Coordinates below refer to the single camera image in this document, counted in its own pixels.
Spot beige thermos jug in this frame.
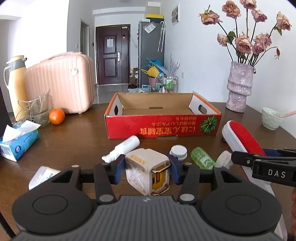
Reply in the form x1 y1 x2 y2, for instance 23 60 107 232
3 55 29 121

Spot green plastic bottle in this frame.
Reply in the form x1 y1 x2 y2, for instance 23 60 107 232
190 147 216 170

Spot orange fruit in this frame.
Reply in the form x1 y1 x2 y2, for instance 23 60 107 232
49 108 65 125

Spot metal storage rack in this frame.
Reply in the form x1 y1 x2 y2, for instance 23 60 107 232
156 74 178 93

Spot pink hard suitcase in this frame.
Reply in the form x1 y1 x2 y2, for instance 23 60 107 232
25 52 95 114

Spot yellow blue folded items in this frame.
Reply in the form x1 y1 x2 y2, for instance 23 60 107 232
140 58 167 78

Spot red cardboard tray box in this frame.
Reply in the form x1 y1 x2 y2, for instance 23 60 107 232
104 92 222 139

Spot grey refrigerator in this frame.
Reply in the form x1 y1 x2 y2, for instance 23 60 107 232
138 19 164 87

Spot lilac ceramic vase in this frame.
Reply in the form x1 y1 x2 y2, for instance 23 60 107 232
226 61 254 113

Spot red white lint brush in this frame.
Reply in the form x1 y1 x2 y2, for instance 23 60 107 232
221 120 289 240

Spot white cables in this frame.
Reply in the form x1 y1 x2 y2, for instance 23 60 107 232
14 99 35 126

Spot clear glass cup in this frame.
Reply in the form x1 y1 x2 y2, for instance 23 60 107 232
18 89 50 127

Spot white ridged round jar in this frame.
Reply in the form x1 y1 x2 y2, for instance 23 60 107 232
169 145 187 161

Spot blue tissue pack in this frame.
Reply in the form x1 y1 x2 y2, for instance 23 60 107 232
1 120 41 162

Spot white round tape roll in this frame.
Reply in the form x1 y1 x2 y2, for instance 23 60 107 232
216 150 233 169

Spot dark brown entrance door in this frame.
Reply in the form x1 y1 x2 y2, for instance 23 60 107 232
95 25 130 85

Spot white flat packet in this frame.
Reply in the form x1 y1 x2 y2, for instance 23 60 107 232
28 166 60 190

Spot pink spoon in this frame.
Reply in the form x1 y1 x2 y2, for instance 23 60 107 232
280 111 296 118

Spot white gold cube charger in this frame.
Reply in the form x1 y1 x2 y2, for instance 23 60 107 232
125 148 171 196

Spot pale green ceramic bowl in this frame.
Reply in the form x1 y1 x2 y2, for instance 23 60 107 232
262 108 283 131

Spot dried pink roses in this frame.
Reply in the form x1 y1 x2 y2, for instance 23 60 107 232
199 1 292 67

